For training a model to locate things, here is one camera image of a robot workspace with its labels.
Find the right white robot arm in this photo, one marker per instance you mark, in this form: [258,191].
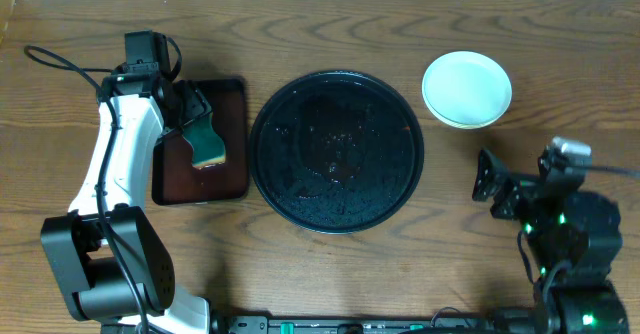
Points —
[568,241]

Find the dark red rectangular tray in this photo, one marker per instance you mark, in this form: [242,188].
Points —
[176,181]

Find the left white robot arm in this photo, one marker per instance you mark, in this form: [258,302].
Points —
[109,263]

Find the yellow plate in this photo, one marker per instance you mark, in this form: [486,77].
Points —
[464,126]

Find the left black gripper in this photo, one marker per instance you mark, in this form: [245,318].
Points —
[189,108]

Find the round black tray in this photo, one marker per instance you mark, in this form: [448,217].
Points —
[336,151]

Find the green yellow sponge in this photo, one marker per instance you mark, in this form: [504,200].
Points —
[208,148]

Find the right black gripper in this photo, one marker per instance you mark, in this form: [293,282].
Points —
[498,172]

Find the light blue plate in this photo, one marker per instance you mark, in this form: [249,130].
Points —
[466,87]

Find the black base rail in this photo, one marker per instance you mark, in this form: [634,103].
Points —
[442,321]

